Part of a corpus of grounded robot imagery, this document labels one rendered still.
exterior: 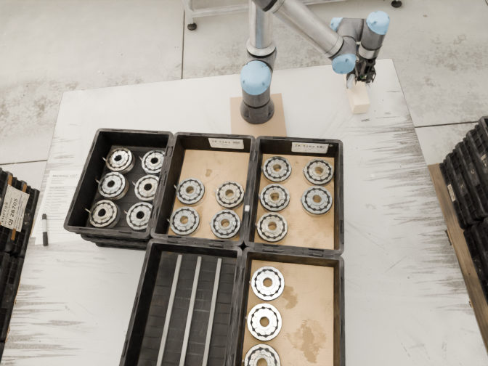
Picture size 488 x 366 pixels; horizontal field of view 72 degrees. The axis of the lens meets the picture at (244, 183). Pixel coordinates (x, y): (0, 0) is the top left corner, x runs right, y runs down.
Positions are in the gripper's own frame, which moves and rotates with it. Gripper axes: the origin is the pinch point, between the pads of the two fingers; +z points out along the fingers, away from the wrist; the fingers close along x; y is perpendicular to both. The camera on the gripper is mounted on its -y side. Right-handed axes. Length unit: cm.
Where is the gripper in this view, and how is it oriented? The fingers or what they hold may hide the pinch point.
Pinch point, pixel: (356, 84)
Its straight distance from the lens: 159.4
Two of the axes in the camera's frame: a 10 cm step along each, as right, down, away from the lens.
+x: 10.0, -0.8, -0.6
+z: 0.8, 4.3, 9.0
